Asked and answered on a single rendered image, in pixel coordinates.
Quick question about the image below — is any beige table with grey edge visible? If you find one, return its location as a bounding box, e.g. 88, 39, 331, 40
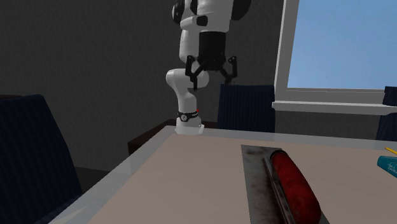
33, 125, 397, 224

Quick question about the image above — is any white framed window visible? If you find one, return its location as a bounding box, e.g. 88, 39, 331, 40
272, 0, 397, 116

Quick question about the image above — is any dark blue chair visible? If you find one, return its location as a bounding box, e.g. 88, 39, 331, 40
375, 85, 397, 142
0, 94, 83, 224
216, 83, 276, 134

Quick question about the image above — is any metal trowel with red handle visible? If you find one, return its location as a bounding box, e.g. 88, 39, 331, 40
240, 144, 330, 224

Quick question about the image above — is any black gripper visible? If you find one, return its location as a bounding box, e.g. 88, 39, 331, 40
185, 31, 239, 92

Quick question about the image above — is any teal marker pen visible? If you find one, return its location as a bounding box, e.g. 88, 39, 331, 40
377, 155, 397, 179

